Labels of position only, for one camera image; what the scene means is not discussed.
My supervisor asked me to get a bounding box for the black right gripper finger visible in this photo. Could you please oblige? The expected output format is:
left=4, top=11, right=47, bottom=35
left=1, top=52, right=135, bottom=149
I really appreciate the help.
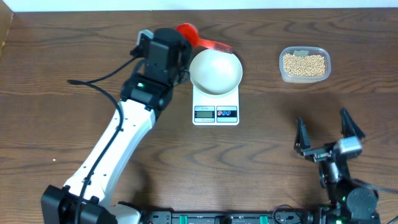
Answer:
left=294, top=118, right=311, bottom=154
left=340, top=108, right=366, bottom=139

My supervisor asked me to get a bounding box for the red plastic scoop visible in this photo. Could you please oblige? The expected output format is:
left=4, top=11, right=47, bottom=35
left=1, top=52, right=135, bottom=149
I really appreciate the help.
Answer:
left=175, top=23, right=234, bottom=54

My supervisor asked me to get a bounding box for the pile of soybeans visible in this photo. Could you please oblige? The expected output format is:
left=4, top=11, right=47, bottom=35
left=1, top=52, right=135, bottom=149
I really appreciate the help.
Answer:
left=282, top=54, right=326, bottom=77

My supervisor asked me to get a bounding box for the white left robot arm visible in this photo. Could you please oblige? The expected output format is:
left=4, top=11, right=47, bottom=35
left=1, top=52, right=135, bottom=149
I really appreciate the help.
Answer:
left=40, top=28, right=192, bottom=223

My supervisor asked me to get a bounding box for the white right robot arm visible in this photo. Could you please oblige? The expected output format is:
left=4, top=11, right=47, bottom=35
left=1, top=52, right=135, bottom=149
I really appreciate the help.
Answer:
left=294, top=108, right=381, bottom=224

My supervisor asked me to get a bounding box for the cream bowl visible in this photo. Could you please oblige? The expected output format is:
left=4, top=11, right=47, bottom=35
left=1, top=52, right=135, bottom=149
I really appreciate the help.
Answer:
left=189, top=49, right=243, bottom=96

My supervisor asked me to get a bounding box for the white digital kitchen scale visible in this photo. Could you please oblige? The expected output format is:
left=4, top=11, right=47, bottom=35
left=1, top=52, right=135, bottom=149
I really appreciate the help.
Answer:
left=192, top=87, right=240, bottom=126

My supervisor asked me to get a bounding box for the clear plastic container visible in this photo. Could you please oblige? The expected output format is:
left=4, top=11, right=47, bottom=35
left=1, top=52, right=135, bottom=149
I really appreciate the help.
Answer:
left=279, top=46, right=331, bottom=83

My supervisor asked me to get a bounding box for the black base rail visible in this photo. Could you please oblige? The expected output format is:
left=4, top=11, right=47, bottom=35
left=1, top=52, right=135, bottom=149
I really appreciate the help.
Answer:
left=138, top=208, right=314, bottom=224

